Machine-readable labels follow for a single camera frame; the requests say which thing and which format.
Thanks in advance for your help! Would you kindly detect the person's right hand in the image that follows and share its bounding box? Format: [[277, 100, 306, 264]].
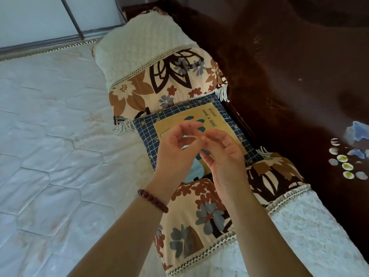
[[199, 128, 255, 199]]

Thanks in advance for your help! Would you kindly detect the person's left hand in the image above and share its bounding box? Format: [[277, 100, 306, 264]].
[[150, 121, 208, 201]]

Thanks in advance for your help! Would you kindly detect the light blue eye mask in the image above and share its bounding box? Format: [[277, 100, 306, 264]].
[[180, 157, 214, 185]]

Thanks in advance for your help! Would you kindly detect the person's left forearm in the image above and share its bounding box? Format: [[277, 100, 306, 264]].
[[68, 196, 169, 277]]

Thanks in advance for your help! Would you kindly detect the person's right forearm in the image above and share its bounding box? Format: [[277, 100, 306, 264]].
[[219, 186, 313, 277]]

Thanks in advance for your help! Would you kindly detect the blue checked cactus cushion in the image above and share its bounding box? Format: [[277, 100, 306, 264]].
[[132, 93, 263, 185]]

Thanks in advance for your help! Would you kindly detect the floral pillow with white towel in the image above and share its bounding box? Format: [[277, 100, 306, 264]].
[[92, 7, 231, 135], [154, 147, 369, 277]]

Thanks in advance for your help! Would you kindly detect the dark wooden headboard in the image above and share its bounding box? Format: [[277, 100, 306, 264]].
[[161, 0, 369, 254]]

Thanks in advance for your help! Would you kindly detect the white quilted mattress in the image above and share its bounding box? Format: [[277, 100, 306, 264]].
[[0, 40, 173, 277]]

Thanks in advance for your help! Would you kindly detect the group of shiny headboard stickers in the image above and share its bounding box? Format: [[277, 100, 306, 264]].
[[328, 121, 369, 181]]

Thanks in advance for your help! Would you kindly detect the white sliding door wardrobe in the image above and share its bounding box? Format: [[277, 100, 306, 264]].
[[0, 0, 127, 52]]

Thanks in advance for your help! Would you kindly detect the red bead bracelet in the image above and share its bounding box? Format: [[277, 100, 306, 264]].
[[137, 189, 169, 214]]

